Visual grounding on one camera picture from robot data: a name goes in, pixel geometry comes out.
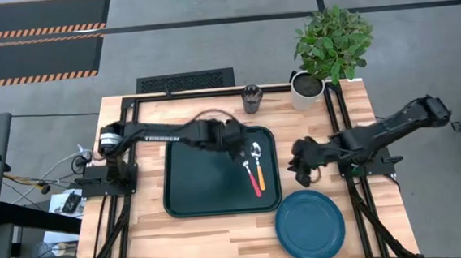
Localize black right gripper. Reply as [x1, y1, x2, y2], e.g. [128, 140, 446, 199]
[286, 135, 335, 190]

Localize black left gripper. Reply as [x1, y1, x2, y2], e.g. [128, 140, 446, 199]
[207, 117, 254, 165]

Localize orange-handled metal spoon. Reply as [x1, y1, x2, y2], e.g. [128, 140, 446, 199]
[249, 140, 267, 192]

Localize red-handled metal fork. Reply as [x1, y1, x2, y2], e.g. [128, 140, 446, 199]
[242, 158, 263, 200]

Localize patterned drinking cup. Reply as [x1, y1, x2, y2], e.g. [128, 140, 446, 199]
[239, 84, 265, 116]

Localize blue round plate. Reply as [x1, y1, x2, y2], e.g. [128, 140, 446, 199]
[273, 186, 348, 258]

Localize dark green plastic tray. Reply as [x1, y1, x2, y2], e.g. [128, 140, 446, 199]
[158, 124, 283, 220]

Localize white plant pot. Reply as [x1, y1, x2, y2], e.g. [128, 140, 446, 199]
[288, 68, 328, 113]

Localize black floor vent grille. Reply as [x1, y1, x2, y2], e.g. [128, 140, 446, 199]
[135, 66, 236, 95]

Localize green leafy plant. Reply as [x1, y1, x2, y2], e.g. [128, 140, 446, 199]
[290, 1, 377, 88]

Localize black handheld controller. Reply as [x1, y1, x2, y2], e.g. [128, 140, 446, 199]
[60, 191, 84, 215]

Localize white paper sheet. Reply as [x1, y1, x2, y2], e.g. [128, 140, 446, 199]
[39, 187, 88, 245]

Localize black desk beam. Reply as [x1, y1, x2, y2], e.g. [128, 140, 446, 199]
[0, 196, 84, 240]

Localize black hazard-striped floor mat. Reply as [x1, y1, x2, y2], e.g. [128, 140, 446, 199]
[0, 34, 107, 88]
[0, 0, 114, 40]

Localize black aluminium table frame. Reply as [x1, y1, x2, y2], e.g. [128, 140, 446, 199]
[61, 75, 422, 258]

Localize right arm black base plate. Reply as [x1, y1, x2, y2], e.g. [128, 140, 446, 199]
[334, 140, 405, 179]

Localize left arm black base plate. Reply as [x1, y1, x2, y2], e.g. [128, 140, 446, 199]
[74, 162, 140, 199]

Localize white cable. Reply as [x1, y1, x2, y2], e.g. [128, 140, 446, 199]
[10, 143, 98, 204]

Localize yellow cable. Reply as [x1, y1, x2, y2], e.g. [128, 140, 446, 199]
[2, 170, 44, 194]

